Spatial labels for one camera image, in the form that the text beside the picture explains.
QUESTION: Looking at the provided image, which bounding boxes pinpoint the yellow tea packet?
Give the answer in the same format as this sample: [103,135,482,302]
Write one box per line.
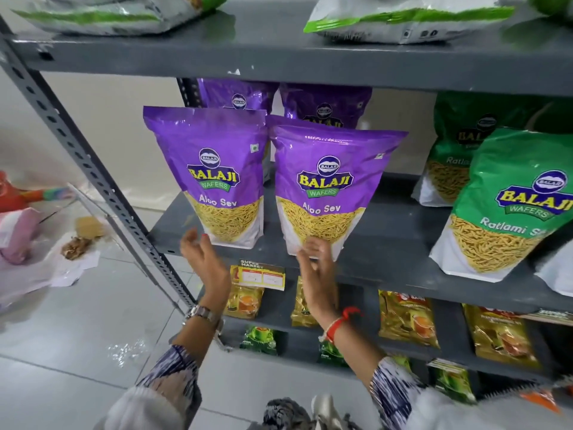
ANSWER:
[378,290,440,349]
[462,304,541,368]
[290,277,321,328]
[223,265,265,320]

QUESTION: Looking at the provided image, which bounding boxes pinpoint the tan square block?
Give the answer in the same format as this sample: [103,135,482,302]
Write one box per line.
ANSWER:
[75,216,105,240]

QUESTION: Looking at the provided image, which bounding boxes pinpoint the orange packet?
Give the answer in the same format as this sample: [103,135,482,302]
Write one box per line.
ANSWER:
[519,388,561,414]

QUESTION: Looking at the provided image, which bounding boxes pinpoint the colourful toy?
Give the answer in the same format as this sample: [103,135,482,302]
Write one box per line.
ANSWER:
[0,170,75,214]

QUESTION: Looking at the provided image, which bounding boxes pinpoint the purple snack packet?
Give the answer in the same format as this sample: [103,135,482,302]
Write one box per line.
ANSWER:
[143,106,268,250]
[267,115,408,261]
[197,78,279,114]
[280,83,373,129]

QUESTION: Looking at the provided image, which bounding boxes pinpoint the person's patterned clothing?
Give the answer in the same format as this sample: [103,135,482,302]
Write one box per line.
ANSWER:
[248,394,363,430]

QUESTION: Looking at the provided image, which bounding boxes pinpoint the person's left forearm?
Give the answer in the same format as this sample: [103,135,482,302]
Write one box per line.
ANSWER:
[104,315,221,430]

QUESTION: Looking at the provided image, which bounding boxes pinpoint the brown dried scraps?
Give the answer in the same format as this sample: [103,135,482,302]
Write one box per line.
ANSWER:
[61,236,93,261]

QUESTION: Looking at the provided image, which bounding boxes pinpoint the white green striped packet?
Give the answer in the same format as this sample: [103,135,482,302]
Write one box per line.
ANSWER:
[13,0,231,37]
[304,0,516,44]

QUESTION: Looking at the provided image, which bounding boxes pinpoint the person's right hand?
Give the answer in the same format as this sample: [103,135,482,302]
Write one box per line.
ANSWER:
[295,237,341,330]

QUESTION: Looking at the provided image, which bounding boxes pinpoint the green snack packet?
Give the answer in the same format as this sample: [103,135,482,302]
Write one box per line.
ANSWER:
[412,91,551,207]
[429,128,573,283]

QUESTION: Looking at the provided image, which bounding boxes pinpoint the grey metal shelf rack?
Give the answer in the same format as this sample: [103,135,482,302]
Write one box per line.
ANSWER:
[0,0,573,401]

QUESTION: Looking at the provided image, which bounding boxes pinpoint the person's right forearm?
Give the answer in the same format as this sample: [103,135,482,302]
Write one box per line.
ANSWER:
[330,322,453,430]

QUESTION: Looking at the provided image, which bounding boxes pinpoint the silver wristwatch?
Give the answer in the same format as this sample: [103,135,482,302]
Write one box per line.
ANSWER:
[183,304,225,336]

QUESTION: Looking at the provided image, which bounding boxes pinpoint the red thread bracelet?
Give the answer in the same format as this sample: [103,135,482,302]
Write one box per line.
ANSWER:
[318,306,361,345]

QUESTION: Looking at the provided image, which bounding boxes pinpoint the pink plastic bag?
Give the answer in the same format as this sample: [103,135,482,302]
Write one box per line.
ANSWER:
[0,208,42,265]

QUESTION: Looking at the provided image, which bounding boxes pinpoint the white snack packet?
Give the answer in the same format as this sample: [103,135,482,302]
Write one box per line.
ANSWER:
[535,239,573,297]

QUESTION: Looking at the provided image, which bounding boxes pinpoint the white paper sheet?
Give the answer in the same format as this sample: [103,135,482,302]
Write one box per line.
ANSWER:
[48,232,102,288]

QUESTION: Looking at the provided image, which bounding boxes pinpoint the green tea packet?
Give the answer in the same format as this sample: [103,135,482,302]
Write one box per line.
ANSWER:
[239,326,282,357]
[318,339,349,367]
[426,358,478,405]

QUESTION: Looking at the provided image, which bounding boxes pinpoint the person's left hand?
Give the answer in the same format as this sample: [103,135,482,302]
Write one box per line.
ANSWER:
[180,228,232,315]

